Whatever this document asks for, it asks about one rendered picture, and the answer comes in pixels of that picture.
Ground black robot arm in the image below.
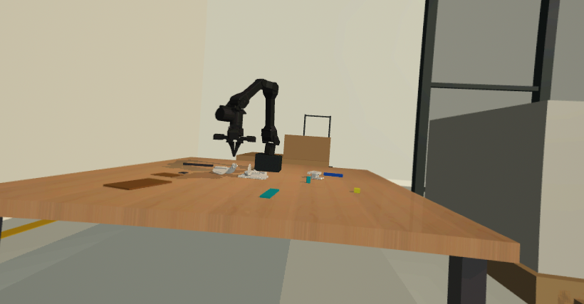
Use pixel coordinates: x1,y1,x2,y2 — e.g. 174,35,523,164
215,79,280,156

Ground teal flat plate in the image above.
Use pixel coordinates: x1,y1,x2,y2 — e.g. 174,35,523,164
260,189,279,199

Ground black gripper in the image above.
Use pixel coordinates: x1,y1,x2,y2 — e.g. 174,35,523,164
214,122,256,157

